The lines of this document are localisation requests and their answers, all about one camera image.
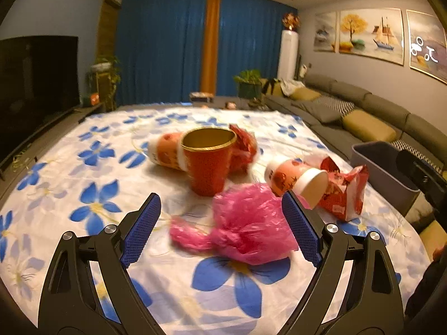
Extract pink plastic bag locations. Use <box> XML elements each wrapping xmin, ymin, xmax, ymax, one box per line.
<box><xmin>169</xmin><ymin>183</ymin><xmax>301</xmax><ymax>265</ymax></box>

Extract person's right forearm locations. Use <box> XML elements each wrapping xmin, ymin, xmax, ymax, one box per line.
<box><xmin>404</xmin><ymin>260</ymin><xmax>447</xmax><ymax>323</ymax></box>

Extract white floor air conditioner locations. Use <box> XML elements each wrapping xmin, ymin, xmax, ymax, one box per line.
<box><xmin>277</xmin><ymin>30</ymin><xmax>300</xmax><ymax>81</ymax></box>

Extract black television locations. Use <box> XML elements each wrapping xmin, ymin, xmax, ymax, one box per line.
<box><xmin>0</xmin><ymin>35</ymin><xmax>80</xmax><ymax>182</ymax></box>

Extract red cup with gold inside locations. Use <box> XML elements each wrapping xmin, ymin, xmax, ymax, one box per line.
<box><xmin>180</xmin><ymin>127</ymin><xmax>238</xmax><ymax>197</ymax></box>

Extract red and white packaging bag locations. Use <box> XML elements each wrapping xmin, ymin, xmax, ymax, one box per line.
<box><xmin>314</xmin><ymin>155</ymin><xmax>370</xmax><ymax>223</ymax></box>

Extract orange paper cup white lid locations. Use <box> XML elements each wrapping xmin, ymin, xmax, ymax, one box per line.
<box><xmin>148</xmin><ymin>131</ymin><xmax>191</xmax><ymax>171</ymax></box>

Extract grey sectional sofa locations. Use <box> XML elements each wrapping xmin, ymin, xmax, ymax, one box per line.
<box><xmin>263</xmin><ymin>73</ymin><xmax>447</xmax><ymax>182</ymax></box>

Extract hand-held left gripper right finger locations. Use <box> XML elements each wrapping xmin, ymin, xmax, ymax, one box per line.
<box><xmin>279</xmin><ymin>190</ymin><xmax>406</xmax><ymax>335</ymax></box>

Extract grey abstract painting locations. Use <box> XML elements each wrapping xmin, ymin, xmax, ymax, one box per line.
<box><xmin>406</xmin><ymin>10</ymin><xmax>447</xmax><ymax>84</ymax></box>

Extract wooden wall panel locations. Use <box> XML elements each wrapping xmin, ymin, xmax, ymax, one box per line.
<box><xmin>98</xmin><ymin>0</ymin><xmax>122</xmax><ymax>62</ymax></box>

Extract sailboat and tree painting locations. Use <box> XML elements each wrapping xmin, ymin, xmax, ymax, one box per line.
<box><xmin>339</xmin><ymin>7</ymin><xmax>405</xmax><ymax>66</ymax></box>

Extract grey cushion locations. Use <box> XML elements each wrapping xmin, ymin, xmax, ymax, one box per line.
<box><xmin>291</xmin><ymin>100</ymin><xmax>341</xmax><ymax>123</ymax></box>

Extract dark coffee table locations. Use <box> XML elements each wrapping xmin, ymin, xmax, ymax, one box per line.
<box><xmin>115</xmin><ymin>96</ymin><xmax>276</xmax><ymax>113</ymax></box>

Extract houndstooth pillow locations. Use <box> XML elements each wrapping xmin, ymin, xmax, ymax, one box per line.
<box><xmin>389</xmin><ymin>139</ymin><xmax>444</xmax><ymax>169</ymax></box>
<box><xmin>312</xmin><ymin>96</ymin><xmax>355</xmax><ymax>116</ymax></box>

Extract flat printed box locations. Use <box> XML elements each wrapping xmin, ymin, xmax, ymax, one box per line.
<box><xmin>189</xmin><ymin>92</ymin><xmax>214</xmax><ymax>107</ymax></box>

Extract artificial flower decoration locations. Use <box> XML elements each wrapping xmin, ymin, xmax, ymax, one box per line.
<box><xmin>282</xmin><ymin>12</ymin><xmax>301</xmax><ymax>32</ymax></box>

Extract white cloth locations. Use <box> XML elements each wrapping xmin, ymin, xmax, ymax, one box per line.
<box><xmin>281</xmin><ymin>80</ymin><xmax>304</xmax><ymax>95</ymax></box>

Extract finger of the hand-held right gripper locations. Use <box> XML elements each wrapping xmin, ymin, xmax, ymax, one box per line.
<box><xmin>396</xmin><ymin>149</ymin><xmax>447</xmax><ymax>213</ymax></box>

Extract small landscape painting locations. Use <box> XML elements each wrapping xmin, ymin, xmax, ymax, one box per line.
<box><xmin>313</xmin><ymin>11</ymin><xmax>337</xmax><ymax>53</ymax></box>

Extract orange curtain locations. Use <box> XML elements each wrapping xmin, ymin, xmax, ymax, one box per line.
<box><xmin>201</xmin><ymin>0</ymin><xmax>223</xmax><ymax>95</ymax></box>

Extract grey television cabinet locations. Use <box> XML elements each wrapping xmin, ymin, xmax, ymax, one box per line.
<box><xmin>0</xmin><ymin>103</ymin><xmax>105</xmax><ymax>198</ymax></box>

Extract potted plant on gold stand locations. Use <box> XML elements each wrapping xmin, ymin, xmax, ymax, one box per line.
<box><xmin>91</xmin><ymin>55</ymin><xmax>122</xmax><ymax>110</ymax></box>

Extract large yellow pillow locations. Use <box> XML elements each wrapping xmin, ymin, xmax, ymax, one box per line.
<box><xmin>342</xmin><ymin>110</ymin><xmax>397</xmax><ymax>142</ymax></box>

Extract red snack wrapper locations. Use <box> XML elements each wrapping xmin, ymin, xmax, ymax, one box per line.
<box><xmin>229</xmin><ymin>124</ymin><xmax>259</xmax><ymax>174</ymax></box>

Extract small yellow pillow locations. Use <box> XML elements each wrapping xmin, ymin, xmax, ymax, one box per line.
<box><xmin>290</xmin><ymin>87</ymin><xmax>322</xmax><ymax>102</ymax></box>

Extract potted plant in green pot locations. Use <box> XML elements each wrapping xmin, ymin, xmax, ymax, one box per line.
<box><xmin>233</xmin><ymin>70</ymin><xmax>262</xmax><ymax>99</ymax></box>

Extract printed paper cup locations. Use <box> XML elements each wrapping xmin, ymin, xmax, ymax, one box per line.
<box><xmin>264</xmin><ymin>157</ymin><xmax>329</xmax><ymax>209</ymax></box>

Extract grey plastic bin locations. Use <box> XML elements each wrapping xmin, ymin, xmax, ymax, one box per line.
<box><xmin>351</xmin><ymin>141</ymin><xmax>421</xmax><ymax>213</ymax></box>

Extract blue curtain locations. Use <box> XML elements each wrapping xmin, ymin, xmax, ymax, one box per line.
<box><xmin>115</xmin><ymin>0</ymin><xmax>209</xmax><ymax>106</ymax></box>
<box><xmin>216</xmin><ymin>0</ymin><xmax>298</xmax><ymax>97</ymax></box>

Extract black garment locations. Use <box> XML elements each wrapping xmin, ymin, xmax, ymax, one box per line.
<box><xmin>262</xmin><ymin>78</ymin><xmax>282</xmax><ymax>95</ymax></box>

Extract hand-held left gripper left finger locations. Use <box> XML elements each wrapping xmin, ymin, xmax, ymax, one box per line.
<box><xmin>38</xmin><ymin>193</ymin><xmax>165</xmax><ymax>335</ymax></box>

